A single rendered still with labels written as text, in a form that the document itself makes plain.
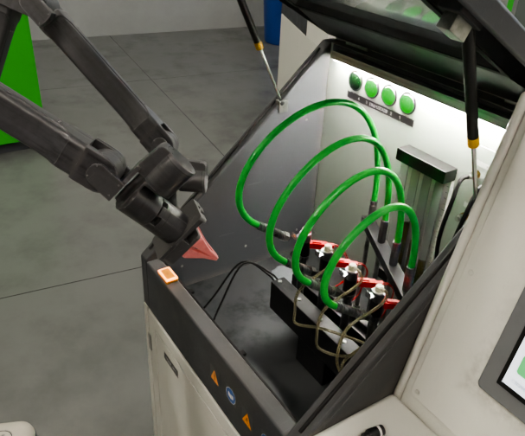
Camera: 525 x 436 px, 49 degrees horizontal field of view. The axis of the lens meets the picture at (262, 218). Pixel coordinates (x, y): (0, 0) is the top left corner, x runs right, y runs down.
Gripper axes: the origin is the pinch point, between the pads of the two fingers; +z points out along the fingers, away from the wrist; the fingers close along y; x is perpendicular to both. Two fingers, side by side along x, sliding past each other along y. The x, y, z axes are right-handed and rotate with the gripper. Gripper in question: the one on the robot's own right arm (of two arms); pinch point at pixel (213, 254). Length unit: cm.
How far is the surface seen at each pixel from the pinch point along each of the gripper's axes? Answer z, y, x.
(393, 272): 37.8, 18.9, 3.3
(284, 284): 34.0, -2.1, 20.1
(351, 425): 32.3, -3.8, -21.5
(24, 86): 20, -89, 338
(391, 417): 37.7, 1.7, -21.9
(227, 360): 23.1, -17.6, 2.7
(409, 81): 21, 50, 25
